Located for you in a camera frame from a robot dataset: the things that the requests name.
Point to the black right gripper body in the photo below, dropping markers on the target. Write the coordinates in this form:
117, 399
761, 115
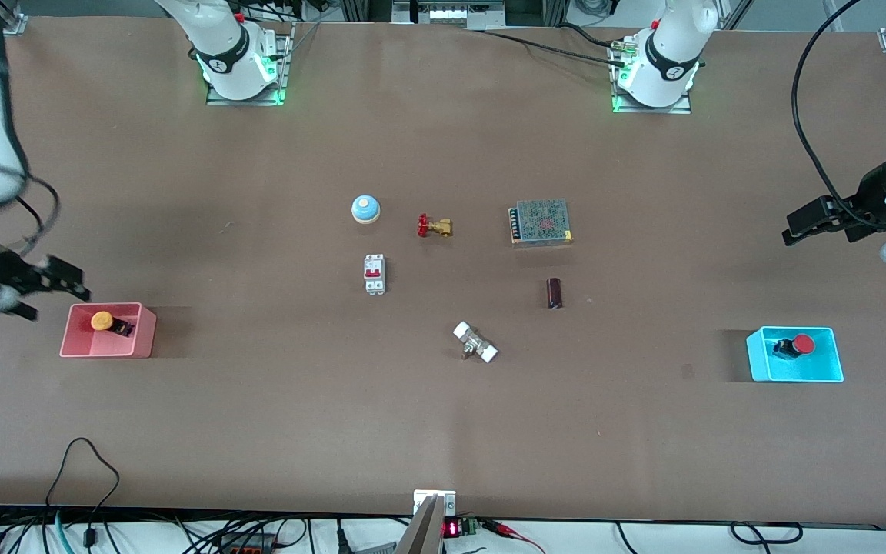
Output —
6, 275

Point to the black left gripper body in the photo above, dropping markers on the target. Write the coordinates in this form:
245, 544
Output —
867, 201

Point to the yellow push button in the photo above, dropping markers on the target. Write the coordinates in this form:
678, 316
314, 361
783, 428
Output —
101, 320

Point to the red push button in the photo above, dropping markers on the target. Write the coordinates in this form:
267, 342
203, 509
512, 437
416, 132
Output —
803, 345

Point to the pink plastic box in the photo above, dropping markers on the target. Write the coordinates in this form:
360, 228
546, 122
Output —
81, 345

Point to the blue plastic box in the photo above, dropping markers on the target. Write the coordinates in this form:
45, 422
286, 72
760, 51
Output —
824, 368

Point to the dark red capacitor cylinder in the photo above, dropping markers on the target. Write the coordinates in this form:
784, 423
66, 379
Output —
554, 293

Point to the metal mesh power supply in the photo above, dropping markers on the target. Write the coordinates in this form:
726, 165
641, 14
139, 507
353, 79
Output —
541, 223

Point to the blue desk bell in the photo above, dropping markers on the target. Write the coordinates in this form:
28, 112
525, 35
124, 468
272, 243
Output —
365, 209

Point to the white circuit breaker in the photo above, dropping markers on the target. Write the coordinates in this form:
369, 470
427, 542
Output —
374, 281

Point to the metal valve white ends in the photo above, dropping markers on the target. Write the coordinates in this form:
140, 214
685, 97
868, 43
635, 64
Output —
474, 342

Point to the metal rack device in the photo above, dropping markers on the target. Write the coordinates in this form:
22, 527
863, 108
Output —
451, 14

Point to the red clip lead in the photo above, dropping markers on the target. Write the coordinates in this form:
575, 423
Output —
512, 531

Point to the red LED display module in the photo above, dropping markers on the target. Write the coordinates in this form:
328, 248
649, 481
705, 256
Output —
451, 528

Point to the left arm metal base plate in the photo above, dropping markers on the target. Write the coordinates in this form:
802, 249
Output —
681, 108

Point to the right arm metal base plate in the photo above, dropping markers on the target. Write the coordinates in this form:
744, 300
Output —
286, 73

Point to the grey camera pole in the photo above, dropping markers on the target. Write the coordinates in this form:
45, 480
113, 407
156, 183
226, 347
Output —
421, 531

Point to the white pole bracket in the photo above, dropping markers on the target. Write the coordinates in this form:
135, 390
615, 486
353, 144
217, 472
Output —
448, 500

